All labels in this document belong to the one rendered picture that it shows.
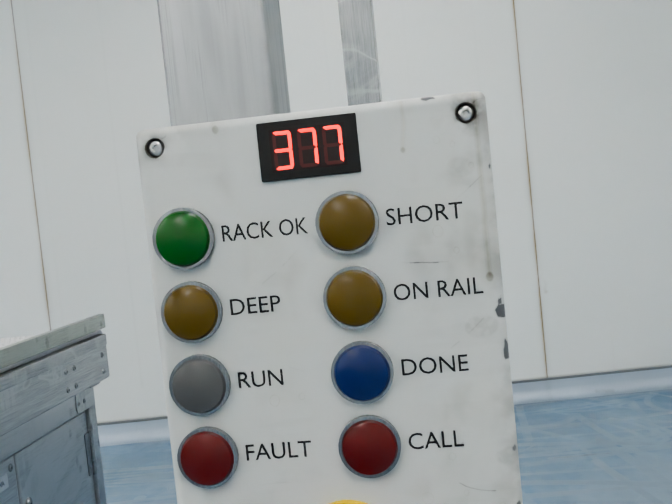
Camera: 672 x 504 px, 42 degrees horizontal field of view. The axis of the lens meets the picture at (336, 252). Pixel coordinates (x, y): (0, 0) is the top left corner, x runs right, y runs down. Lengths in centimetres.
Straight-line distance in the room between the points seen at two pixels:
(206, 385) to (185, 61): 18
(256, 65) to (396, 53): 375
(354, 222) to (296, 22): 386
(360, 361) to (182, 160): 13
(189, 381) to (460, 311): 13
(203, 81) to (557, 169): 385
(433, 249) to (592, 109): 396
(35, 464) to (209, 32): 142
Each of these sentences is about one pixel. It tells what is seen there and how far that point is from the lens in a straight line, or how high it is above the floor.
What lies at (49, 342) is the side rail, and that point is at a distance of 177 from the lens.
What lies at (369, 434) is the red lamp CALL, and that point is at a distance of 42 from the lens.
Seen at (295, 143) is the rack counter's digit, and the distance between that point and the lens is 41.
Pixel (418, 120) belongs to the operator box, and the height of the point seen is 106.
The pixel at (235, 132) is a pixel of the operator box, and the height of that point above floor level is 107.
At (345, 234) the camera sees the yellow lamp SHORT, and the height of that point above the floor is 101.
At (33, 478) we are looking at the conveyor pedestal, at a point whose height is 57.
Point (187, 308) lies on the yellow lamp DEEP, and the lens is 42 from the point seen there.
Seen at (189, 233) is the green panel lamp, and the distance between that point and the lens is 42.
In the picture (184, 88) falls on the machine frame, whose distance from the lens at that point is 49.
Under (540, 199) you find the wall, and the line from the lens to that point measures 427.
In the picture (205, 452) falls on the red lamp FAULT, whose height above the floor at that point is 92.
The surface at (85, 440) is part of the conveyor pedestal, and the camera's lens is 204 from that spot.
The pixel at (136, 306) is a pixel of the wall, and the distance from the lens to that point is 429.
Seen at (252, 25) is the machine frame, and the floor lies 113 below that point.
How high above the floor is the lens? 103
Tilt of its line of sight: 3 degrees down
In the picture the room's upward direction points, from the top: 6 degrees counter-clockwise
